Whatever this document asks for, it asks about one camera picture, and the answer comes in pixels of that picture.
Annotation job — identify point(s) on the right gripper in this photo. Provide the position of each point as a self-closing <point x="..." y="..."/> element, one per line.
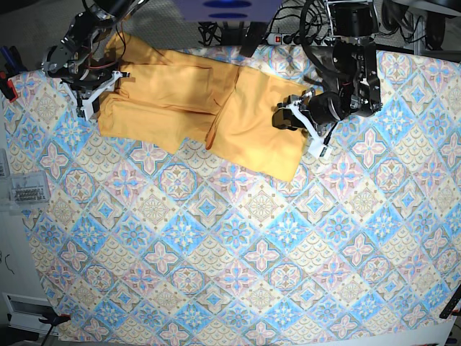
<point x="92" y="85"/>

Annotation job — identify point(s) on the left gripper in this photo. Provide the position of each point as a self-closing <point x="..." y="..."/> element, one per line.
<point x="318" y="115"/>

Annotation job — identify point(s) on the yellow T-shirt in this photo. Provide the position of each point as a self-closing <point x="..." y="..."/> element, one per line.
<point x="168" y="96"/>

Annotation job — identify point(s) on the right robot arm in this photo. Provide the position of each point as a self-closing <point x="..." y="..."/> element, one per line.
<point x="72" y="61"/>

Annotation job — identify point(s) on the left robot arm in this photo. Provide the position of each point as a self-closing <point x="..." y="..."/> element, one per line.
<point x="338" y="39"/>

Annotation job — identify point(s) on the white power strip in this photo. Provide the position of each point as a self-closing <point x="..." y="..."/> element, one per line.
<point x="294" y="39"/>

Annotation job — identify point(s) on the red black clamp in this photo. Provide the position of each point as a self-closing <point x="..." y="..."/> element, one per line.
<point x="7" y="88"/>

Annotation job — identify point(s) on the clear plastic screw box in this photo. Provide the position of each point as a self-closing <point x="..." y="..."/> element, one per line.
<point x="29" y="189"/>

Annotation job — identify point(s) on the patterned blue tablecloth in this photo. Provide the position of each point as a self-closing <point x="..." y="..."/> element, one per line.
<point x="144" y="247"/>

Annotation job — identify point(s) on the orange black bar clamp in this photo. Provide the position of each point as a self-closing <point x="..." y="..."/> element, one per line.
<point x="54" y="319"/>

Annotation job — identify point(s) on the black clamp right edge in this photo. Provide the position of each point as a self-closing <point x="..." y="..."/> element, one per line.
<point x="450" y="309"/>

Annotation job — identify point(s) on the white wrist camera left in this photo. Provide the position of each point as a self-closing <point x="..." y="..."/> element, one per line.
<point x="319" y="150"/>

